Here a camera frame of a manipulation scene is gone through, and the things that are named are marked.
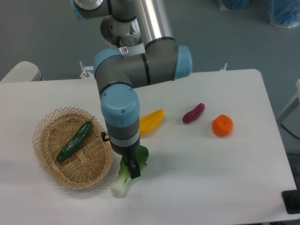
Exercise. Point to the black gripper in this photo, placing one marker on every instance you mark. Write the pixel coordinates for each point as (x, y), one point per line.
(128, 147)

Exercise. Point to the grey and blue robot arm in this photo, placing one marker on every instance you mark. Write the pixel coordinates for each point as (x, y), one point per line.
(117, 75)

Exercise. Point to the green cucumber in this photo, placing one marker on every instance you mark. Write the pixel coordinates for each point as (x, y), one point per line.
(75, 143)

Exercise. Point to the woven bamboo basket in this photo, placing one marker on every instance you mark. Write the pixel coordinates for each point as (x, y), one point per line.
(88, 166)

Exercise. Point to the green bok choy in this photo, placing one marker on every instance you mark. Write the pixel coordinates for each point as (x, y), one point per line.
(120, 185)

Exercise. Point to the yellow bell pepper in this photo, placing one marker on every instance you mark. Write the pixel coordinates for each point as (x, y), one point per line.
(151, 122)

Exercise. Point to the purple sweet potato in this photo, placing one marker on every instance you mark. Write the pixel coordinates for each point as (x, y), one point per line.
(193, 114)

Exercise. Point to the orange tangerine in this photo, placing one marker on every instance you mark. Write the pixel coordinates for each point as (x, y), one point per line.
(222, 126)

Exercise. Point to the white table clamp bolt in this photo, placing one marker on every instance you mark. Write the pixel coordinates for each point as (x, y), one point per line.
(224, 67)

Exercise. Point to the white chair on left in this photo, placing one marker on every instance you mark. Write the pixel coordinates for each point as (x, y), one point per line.
(24, 71)

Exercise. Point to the white furniture on right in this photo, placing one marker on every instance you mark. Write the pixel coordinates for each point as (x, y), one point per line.
(291, 105)

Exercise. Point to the black device at table edge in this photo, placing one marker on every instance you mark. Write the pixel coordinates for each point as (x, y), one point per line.
(291, 200)

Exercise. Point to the blue plastic bag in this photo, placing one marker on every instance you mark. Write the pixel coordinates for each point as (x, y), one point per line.
(284, 13)

